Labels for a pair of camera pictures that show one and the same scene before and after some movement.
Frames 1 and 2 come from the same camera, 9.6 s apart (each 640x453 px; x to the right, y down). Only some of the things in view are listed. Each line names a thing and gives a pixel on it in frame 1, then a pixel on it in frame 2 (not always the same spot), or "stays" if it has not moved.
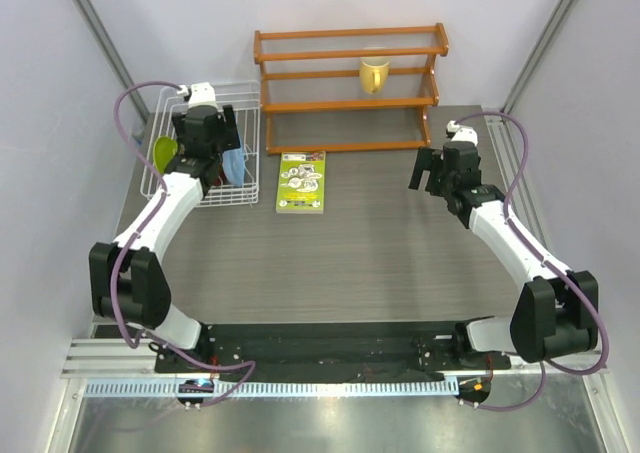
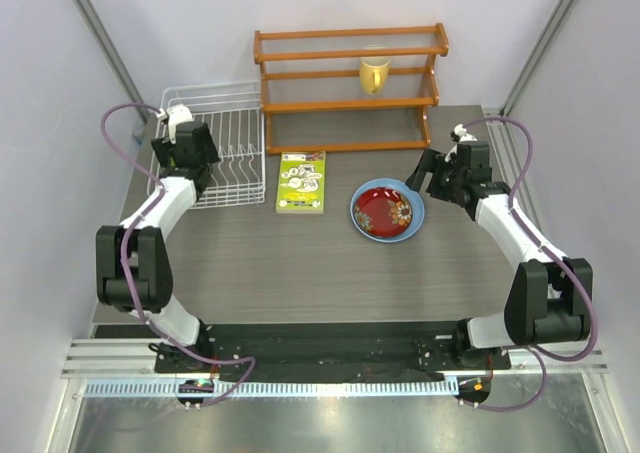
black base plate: x=399 y=349 stays
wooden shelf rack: x=428 y=104 stays
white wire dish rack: x=238 y=183 stays
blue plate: x=233 y=160 to x=386 y=210
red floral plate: x=222 y=180 to x=383 y=212
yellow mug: x=374 y=74 stays
